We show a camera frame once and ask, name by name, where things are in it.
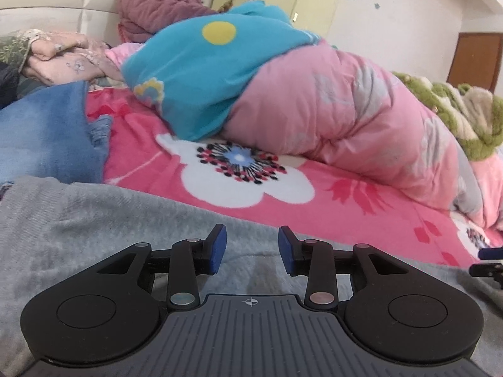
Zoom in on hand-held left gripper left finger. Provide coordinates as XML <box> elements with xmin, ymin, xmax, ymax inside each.
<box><xmin>95</xmin><ymin>223</ymin><xmax>229</xmax><ymax>311</ymax></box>

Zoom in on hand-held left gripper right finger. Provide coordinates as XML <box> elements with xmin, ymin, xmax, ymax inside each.
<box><xmin>277</xmin><ymin>225</ymin><xmax>410</xmax><ymax>312</ymax></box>

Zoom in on grey sweatpants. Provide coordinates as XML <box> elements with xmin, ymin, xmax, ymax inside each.
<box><xmin>0</xmin><ymin>176</ymin><xmax>503</xmax><ymax>377</ymax></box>

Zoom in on green and cream fleece garment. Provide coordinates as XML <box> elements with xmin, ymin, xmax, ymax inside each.
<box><xmin>393</xmin><ymin>71</ymin><xmax>503</xmax><ymax>161</ymax></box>

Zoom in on pink floral quilt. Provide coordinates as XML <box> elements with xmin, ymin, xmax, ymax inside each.
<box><xmin>222</xmin><ymin>39</ymin><xmax>503</xmax><ymax>230</ymax></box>

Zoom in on teal dotted quilt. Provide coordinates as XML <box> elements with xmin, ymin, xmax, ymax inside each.
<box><xmin>120</xmin><ymin>1</ymin><xmax>339</xmax><ymax>142</ymax></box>

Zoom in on brown wooden door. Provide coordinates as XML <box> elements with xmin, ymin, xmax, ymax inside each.
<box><xmin>447</xmin><ymin>32</ymin><xmax>503</xmax><ymax>92</ymax></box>

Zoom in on blue jeans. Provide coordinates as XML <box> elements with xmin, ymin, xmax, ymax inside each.
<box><xmin>0</xmin><ymin>80</ymin><xmax>114</xmax><ymax>185</ymax></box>

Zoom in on pink floral pajama garment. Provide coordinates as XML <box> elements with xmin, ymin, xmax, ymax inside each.
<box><xmin>19</xmin><ymin>29</ymin><xmax>126</xmax><ymax>87</ymax></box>

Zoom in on pale yellow wardrobe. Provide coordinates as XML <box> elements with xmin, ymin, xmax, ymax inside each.
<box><xmin>210</xmin><ymin>0</ymin><xmax>348</xmax><ymax>42</ymax></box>

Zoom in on dark jacket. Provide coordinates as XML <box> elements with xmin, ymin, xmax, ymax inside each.
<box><xmin>0</xmin><ymin>61</ymin><xmax>22</xmax><ymax>111</ymax></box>

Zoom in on green patterned cloth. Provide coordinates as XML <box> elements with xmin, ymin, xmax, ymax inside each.
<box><xmin>0</xmin><ymin>33</ymin><xmax>32</xmax><ymax>65</ymax></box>

